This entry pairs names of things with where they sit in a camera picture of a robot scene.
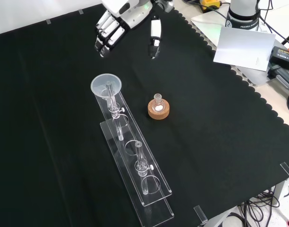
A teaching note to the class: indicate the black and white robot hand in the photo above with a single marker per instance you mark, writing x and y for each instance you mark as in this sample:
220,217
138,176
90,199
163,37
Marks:
128,11

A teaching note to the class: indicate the translucent plastic funnel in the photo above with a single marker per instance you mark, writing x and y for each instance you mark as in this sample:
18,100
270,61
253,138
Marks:
99,84

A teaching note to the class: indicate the clear acrylic funnel stand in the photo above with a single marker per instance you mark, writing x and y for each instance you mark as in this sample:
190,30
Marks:
135,165

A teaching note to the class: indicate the yellow stop button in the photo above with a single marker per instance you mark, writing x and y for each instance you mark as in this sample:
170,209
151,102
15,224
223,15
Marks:
210,3

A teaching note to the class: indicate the small round-bottom glass flask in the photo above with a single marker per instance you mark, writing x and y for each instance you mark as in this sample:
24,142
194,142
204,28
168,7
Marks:
158,105

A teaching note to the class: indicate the pale board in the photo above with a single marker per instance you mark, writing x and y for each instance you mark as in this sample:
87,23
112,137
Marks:
243,47

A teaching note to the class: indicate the black cloth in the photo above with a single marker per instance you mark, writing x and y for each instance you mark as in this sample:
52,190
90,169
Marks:
64,130

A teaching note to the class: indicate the black power adapter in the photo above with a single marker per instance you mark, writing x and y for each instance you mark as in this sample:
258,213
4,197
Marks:
283,55

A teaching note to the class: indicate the clear plastic cloth clip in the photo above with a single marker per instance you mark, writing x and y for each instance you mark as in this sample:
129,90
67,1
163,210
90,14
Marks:
287,169
200,214

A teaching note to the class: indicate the grey metal base plate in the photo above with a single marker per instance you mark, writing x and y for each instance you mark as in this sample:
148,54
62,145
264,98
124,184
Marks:
206,23

